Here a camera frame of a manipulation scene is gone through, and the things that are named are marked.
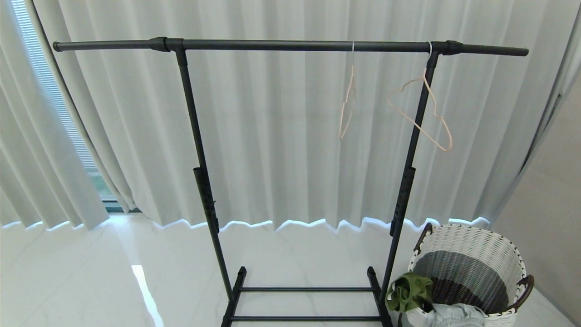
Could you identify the window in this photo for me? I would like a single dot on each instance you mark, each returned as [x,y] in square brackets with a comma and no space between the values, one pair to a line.
[41,59]

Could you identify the pink clothes hanger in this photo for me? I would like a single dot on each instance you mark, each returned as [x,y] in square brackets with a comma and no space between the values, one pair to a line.
[352,72]
[417,126]

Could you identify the white laundry basket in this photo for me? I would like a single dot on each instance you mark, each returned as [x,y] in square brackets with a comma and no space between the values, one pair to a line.
[476,240]

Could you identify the black clothes rack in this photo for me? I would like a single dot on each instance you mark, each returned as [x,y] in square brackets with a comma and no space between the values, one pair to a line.
[272,45]

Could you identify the pale grey shorts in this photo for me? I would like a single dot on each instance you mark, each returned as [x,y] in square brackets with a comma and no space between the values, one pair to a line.
[454,316]

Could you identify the green garment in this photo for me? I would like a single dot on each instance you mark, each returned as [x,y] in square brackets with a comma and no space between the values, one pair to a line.
[408,290]

